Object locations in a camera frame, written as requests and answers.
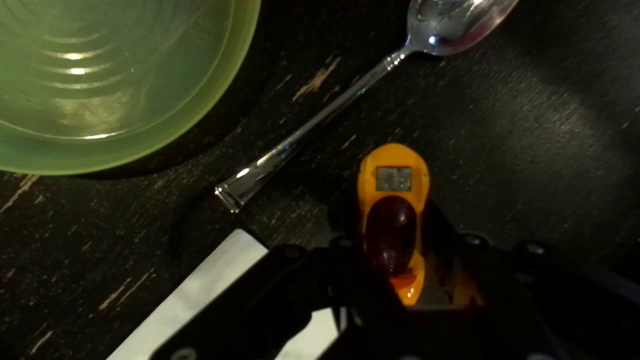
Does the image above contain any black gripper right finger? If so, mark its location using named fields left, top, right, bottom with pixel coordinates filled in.
left=412, top=198, right=640, bottom=360

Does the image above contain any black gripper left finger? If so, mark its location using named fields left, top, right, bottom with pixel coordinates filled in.
left=153, top=237, right=409, bottom=360

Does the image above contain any small orange object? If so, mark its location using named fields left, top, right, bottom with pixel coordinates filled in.
left=357, top=140, right=432, bottom=307

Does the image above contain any green plate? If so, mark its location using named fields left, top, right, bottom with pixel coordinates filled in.
left=0, top=0, right=265, bottom=178

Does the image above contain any silver metal spoon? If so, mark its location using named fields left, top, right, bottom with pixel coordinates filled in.
left=215, top=0, right=521, bottom=216

